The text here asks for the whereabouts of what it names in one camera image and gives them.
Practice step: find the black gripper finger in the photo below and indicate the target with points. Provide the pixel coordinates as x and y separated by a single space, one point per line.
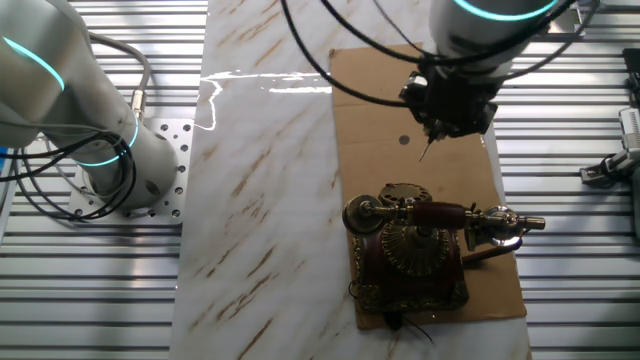
465 131
415 100

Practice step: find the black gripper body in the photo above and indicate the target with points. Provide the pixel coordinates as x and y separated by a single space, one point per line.
457 102

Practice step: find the black screwdriver green cap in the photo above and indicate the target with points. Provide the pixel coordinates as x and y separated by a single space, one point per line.
426 149

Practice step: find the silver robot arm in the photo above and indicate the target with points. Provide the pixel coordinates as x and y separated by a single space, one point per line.
75 100

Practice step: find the brown cardboard sheet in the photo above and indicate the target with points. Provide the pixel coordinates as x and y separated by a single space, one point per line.
260 200
370 165

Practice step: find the silver ribbed camera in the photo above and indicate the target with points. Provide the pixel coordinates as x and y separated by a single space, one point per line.
631 127

